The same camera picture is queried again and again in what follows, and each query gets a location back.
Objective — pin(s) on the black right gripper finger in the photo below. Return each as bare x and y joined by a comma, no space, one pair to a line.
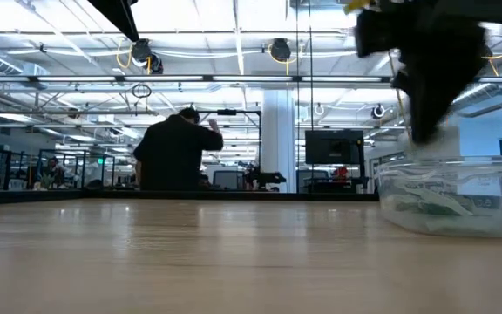
439,113
421,118

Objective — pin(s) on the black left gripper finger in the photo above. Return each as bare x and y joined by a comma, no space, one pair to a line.
118,15

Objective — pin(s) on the black background robot arm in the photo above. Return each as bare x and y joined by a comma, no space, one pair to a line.
264,178

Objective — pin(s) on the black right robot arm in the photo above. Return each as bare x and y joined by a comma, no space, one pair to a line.
477,11

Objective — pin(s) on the black monitor screen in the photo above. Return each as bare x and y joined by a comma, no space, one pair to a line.
334,146

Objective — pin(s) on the red background object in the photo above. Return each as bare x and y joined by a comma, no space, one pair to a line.
340,173

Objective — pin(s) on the white building column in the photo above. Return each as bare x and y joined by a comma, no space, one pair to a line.
278,131

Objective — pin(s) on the person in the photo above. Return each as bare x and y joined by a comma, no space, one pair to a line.
54,168
172,152

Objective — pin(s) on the grey background monitor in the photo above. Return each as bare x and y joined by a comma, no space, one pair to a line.
229,180

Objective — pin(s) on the black metal frame rig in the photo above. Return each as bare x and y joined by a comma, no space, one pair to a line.
233,112

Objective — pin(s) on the black cage frame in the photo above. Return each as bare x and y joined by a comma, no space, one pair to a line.
83,174

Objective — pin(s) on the black table edge rail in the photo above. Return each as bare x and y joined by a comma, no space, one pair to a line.
59,196

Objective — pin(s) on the black fence frame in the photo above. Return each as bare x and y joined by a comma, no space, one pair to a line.
7,170

